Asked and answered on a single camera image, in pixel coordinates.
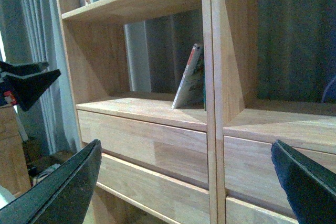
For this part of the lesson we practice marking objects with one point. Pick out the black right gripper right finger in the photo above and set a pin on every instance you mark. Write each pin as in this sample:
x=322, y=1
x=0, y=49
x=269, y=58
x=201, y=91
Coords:
x=310, y=187

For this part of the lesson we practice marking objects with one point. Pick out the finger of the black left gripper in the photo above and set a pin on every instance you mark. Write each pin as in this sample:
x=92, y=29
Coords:
x=23, y=84

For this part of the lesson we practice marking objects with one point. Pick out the dark green curtain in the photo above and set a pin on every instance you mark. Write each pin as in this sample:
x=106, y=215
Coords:
x=30, y=32

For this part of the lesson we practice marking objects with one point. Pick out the right wooden bookshelf unit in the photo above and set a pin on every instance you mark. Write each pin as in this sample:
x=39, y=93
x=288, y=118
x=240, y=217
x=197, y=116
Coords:
x=273, y=79

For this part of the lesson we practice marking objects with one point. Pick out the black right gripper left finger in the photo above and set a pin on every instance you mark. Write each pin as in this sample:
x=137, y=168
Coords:
x=62, y=197

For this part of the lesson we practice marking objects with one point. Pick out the thick paperback book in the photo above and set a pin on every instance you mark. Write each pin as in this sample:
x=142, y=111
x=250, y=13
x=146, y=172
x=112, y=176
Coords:
x=191, y=88

